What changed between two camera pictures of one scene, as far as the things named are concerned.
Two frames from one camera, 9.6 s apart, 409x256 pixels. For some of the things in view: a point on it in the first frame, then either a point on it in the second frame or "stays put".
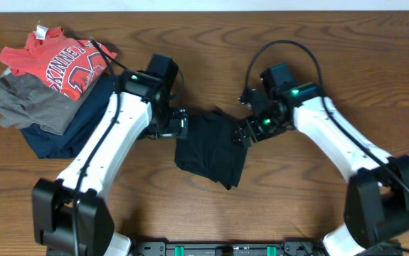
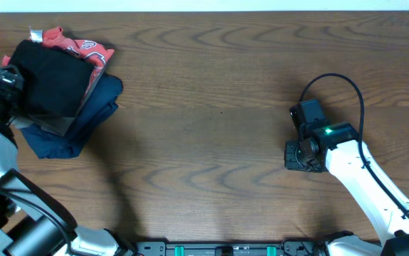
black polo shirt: [209, 150] to [55, 82]
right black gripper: [256, 134] to [290, 161]
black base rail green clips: [286, 248] stays put
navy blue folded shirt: [49, 144] stays put
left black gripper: [177, 127] to [12, 99]
